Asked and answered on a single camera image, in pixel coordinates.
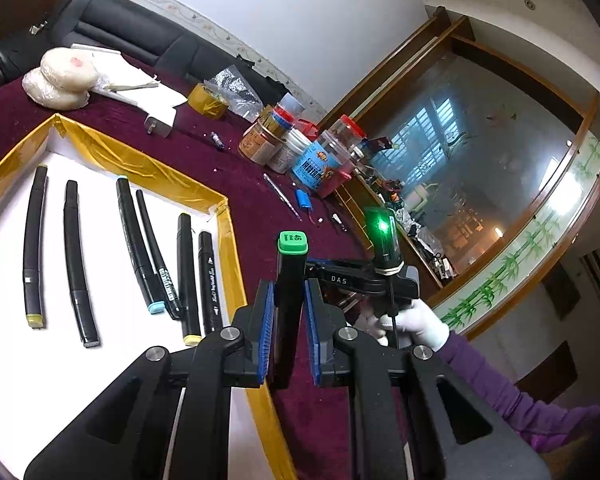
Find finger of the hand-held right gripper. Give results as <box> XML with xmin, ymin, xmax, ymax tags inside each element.
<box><xmin>306</xmin><ymin>256</ymin><xmax>376</xmax><ymax>272</ymax></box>

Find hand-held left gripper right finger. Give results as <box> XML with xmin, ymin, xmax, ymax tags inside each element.
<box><xmin>304</xmin><ymin>279</ymin><xmax>553</xmax><ymax>480</ymax></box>

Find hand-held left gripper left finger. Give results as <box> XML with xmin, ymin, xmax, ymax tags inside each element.
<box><xmin>22</xmin><ymin>280</ymin><xmax>277</xmax><ymax>480</ymax></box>

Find black marker green end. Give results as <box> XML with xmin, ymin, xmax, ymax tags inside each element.
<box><xmin>271</xmin><ymin>230</ymin><xmax>309</xmax><ymax>392</ymax></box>

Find black marker white print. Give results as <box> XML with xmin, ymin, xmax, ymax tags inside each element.
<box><xmin>197</xmin><ymin>230</ymin><xmax>225</xmax><ymax>337</ymax></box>

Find black marker yellow end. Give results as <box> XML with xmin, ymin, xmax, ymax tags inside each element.
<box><xmin>176</xmin><ymin>212</ymin><xmax>203</xmax><ymax>347</ymax></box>

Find thin black barcoded pen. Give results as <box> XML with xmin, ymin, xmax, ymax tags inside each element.
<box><xmin>135</xmin><ymin>188</ymin><xmax>182</xmax><ymax>322</ymax></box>

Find black marker teal end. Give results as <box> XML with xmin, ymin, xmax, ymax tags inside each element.
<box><xmin>115</xmin><ymin>175</ymin><xmax>165</xmax><ymax>317</ymax></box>

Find white box gold trim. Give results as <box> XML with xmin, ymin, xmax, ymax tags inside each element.
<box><xmin>0</xmin><ymin>114</ymin><xmax>301</xmax><ymax>480</ymax></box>

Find black marker grey end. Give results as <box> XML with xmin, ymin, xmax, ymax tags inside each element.
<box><xmin>62</xmin><ymin>179</ymin><xmax>102</xmax><ymax>350</ymax></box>

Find black marker lime end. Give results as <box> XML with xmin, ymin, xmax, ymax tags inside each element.
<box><xmin>22</xmin><ymin>164</ymin><xmax>49</xmax><ymax>332</ymax></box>

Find person's right forearm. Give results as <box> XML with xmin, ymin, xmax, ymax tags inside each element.
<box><xmin>432</xmin><ymin>332</ymin><xmax>600</xmax><ymax>453</ymax></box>

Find person's right hand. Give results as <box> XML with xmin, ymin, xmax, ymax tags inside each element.
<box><xmin>354</xmin><ymin>299</ymin><xmax>451</xmax><ymax>352</ymax></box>

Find pile of assorted clutter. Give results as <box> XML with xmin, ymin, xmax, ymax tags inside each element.
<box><xmin>352</xmin><ymin>137</ymin><xmax>458</xmax><ymax>281</ymax></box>

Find blue battery pack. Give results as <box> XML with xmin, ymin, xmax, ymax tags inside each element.
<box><xmin>294</xmin><ymin>188</ymin><xmax>325</xmax><ymax>227</ymax></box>

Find silver metal pen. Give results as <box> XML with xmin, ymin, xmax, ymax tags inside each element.
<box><xmin>262</xmin><ymin>173</ymin><xmax>303</xmax><ymax>222</ymax></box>

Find cartoon label plastic jar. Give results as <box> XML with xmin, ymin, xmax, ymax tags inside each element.
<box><xmin>287</xmin><ymin>130</ymin><xmax>355</xmax><ymax>198</ymax></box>

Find white plastic jar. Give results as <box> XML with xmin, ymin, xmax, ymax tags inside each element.
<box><xmin>267</xmin><ymin>130</ymin><xmax>317</xmax><ymax>175</ymax></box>

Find clear jar red lid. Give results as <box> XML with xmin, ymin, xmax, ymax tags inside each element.
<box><xmin>324</xmin><ymin>113</ymin><xmax>369</xmax><ymax>153</ymax></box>

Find clear jar brown contents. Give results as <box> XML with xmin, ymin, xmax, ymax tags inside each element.
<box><xmin>237</xmin><ymin>105</ymin><xmax>289</xmax><ymax>167</ymax></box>

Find jar with red blue lid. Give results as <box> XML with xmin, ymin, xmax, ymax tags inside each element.
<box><xmin>271</xmin><ymin>102</ymin><xmax>302</xmax><ymax>133</ymax></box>

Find wooden glass cabinet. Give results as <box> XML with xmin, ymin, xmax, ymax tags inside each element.
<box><xmin>319</xmin><ymin>5</ymin><xmax>600</xmax><ymax>343</ymax></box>

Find translucent plastic cup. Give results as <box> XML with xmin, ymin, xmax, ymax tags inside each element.
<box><xmin>279</xmin><ymin>91</ymin><xmax>307</xmax><ymax>113</ymax></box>

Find crumpled clear plastic bag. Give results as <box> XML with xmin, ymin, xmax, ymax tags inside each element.
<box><xmin>204</xmin><ymin>64</ymin><xmax>264</xmax><ymax>124</ymax></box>

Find gold tape roll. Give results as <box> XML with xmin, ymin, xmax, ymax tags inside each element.
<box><xmin>187</xmin><ymin>82</ymin><xmax>231</xmax><ymax>121</ymax></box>

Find white charger plug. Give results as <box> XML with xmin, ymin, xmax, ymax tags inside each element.
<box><xmin>144</xmin><ymin>109</ymin><xmax>178</xmax><ymax>139</ymax></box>

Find white papers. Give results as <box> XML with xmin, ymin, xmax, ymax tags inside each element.
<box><xmin>70</xmin><ymin>44</ymin><xmax>189</xmax><ymax>123</ymax></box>

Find black leather sofa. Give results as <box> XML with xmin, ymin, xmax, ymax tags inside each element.
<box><xmin>0</xmin><ymin>0</ymin><xmax>327</xmax><ymax>128</ymax></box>

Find wrapped round white cake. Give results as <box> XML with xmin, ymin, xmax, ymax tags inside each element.
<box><xmin>22</xmin><ymin>69</ymin><xmax>91</xmax><ymax>112</ymax></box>

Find round white cake pink mark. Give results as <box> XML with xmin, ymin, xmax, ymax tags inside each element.
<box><xmin>40</xmin><ymin>47</ymin><xmax>102</xmax><ymax>95</ymax></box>

